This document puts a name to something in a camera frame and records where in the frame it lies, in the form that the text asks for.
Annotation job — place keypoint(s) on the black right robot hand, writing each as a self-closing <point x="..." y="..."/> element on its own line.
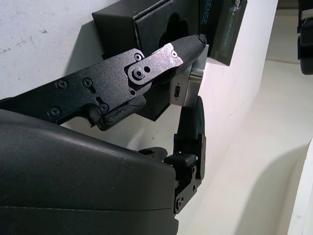
<point x="73" y="176"/>

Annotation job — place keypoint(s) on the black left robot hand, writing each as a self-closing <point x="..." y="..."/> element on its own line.
<point x="306" y="36"/>

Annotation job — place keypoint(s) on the small silver camera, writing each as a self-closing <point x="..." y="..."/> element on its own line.
<point x="190" y="85"/>

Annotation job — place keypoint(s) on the black box with foam insert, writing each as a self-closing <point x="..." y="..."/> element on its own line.
<point x="151" y="27"/>

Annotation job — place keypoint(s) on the white round tray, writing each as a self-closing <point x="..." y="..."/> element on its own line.
<point x="308" y="200"/>

